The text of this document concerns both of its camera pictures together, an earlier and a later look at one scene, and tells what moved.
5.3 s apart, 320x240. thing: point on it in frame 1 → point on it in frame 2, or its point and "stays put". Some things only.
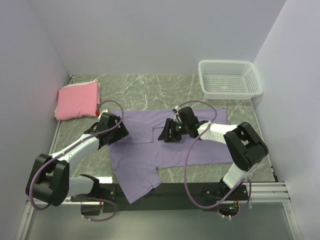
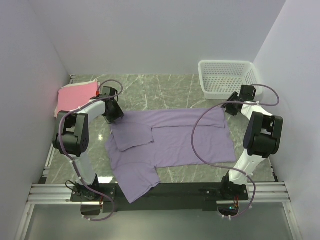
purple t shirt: (136, 158) stays put
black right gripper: (165, 134) → (230, 110)
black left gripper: (122, 132) → (118, 113)
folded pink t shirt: (80, 101) stays put
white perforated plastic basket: (231, 80) stays put
